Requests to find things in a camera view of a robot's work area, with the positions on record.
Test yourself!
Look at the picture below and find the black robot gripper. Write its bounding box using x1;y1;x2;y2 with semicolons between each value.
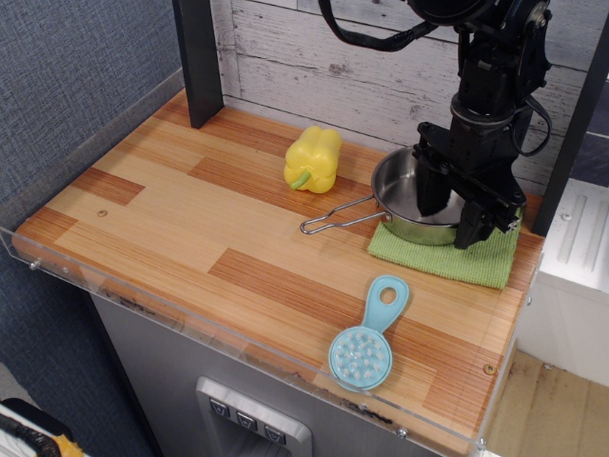
413;102;527;249

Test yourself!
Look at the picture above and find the stainless steel pot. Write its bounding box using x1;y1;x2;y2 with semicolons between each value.
300;148;464;246

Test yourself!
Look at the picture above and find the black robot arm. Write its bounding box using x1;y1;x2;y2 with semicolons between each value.
409;1;552;249

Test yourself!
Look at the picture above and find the yellow toy bell pepper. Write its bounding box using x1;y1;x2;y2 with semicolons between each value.
284;126;343;194

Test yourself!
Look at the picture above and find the green knitted cloth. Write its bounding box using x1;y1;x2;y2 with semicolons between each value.
367;224;520;289

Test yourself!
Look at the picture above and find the white side cabinet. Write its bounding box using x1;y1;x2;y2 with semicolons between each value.
516;179;608;386

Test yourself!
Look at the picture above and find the light blue scrubbing brush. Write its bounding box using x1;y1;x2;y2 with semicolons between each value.
328;275;410;391

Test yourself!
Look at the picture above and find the grey toy fridge cabinet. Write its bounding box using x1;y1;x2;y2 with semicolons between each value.
92;295;481;456

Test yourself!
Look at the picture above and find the clear acrylic table guard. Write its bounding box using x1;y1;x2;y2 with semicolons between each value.
1;70;540;441

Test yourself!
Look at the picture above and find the yellow object bottom left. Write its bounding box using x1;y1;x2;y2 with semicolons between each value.
51;434;86;457

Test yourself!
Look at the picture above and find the black right frame post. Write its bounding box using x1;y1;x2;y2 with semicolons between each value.
532;25;608;236

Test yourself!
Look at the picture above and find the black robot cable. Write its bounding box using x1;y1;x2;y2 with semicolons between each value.
317;0;442;52

